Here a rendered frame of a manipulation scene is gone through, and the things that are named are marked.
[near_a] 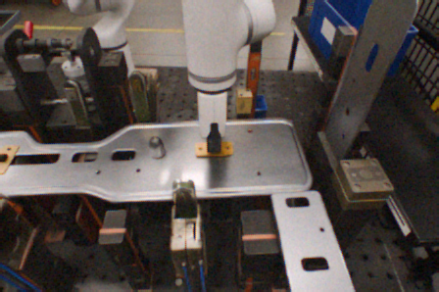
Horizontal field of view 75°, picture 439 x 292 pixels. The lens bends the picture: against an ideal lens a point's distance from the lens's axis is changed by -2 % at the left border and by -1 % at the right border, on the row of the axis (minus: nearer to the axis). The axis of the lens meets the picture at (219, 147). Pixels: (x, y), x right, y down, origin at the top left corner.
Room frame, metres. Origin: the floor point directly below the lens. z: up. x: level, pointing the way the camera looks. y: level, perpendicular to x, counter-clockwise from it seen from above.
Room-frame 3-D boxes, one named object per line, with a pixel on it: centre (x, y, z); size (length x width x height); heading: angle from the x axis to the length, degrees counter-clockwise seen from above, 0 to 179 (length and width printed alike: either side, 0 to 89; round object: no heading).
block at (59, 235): (0.43, 0.48, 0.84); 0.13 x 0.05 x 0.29; 3
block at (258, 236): (0.26, -0.07, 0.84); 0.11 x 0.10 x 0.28; 3
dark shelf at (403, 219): (0.67, -0.41, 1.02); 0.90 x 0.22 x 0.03; 3
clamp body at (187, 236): (0.23, 0.06, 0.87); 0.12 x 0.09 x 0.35; 3
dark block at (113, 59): (0.64, 0.26, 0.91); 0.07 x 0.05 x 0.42; 3
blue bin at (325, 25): (0.84, -0.40, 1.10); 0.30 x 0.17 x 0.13; 6
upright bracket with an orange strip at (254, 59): (0.60, -0.08, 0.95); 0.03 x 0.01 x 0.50; 93
